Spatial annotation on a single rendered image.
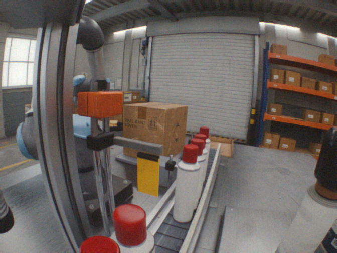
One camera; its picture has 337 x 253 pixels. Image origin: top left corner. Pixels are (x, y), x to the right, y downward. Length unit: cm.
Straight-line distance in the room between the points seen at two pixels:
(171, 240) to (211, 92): 429
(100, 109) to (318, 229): 37
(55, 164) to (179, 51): 482
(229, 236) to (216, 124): 423
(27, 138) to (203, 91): 436
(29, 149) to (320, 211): 66
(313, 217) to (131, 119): 80
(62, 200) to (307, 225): 39
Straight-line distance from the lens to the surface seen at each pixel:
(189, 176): 37
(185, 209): 42
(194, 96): 463
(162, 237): 42
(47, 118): 22
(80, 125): 45
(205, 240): 49
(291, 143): 412
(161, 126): 75
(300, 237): 35
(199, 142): 40
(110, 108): 20
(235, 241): 44
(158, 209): 37
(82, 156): 47
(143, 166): 21
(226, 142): 136
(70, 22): 24
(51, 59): 22
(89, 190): 51
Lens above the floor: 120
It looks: 12 degrees down
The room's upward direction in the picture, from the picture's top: 4 degrees clockwise
